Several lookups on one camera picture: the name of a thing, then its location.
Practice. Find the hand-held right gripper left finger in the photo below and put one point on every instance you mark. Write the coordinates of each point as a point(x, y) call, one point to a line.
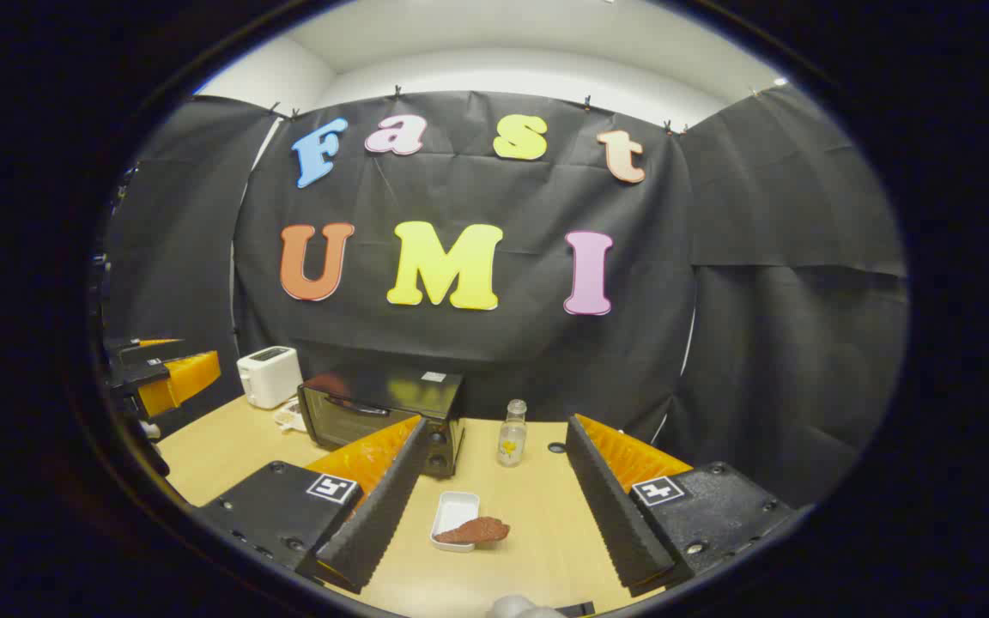
point(383, 506)

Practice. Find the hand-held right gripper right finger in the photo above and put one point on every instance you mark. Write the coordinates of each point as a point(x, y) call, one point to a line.
point(610, 506)

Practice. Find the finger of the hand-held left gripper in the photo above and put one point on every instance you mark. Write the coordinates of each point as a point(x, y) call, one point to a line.
point(130, 348)
point(141, 375)

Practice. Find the brown meat slice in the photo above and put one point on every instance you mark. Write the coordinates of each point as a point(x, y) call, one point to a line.
point(477, 530)

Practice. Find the black electric oven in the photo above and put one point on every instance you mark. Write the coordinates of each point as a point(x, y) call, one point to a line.
point(409, 390)

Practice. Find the white rectangular dish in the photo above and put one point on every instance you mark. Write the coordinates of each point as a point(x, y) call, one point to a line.
point(454, 506)

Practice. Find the clear glass bottle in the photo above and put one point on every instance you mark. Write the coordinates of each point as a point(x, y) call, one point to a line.
point(512, 442)

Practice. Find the small white bean dish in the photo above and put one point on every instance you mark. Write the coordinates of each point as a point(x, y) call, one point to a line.
point(291, 418)

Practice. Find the white toaster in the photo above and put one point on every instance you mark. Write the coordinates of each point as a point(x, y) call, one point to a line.
point(270, 382)

